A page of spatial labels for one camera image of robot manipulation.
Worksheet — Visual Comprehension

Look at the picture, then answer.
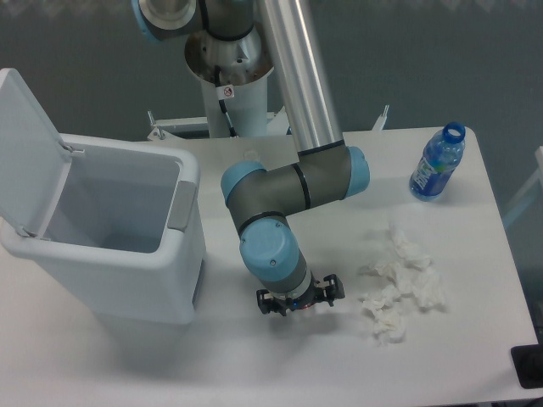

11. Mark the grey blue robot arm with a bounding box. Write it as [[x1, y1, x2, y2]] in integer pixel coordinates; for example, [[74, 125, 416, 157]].
[[132, 1, 370, 315]]

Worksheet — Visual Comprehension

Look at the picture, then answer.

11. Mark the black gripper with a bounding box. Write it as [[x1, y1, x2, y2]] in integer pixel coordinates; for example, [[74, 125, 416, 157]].
[[255, 274, 344, 316]]

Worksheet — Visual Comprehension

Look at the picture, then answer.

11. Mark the black device at edge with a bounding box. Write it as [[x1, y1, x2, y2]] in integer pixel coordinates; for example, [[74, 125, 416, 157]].
[[511, 344, 542, 389]]

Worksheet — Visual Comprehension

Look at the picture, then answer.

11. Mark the white frame at right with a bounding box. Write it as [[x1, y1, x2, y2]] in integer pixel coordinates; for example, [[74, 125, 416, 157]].
[[501, 146, 542, 230]]

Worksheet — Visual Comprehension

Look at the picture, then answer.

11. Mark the crumpled white tissue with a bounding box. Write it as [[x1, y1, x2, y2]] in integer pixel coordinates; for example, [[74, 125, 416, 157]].
[[359, 222, 447, 345]]

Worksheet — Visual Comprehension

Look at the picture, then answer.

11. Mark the blue plastic bottle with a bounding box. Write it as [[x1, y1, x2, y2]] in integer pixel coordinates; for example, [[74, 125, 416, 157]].
[[409, 121, 466, 201]]

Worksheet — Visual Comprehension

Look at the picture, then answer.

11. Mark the white trash bin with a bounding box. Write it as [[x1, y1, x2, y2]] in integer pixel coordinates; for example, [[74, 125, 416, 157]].
[[1, 68, 205, 325]]

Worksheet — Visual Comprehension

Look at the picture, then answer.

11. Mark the clear green-label bottle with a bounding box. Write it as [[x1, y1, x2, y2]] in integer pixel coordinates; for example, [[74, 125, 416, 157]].
[[243, 149, 261, 162]]

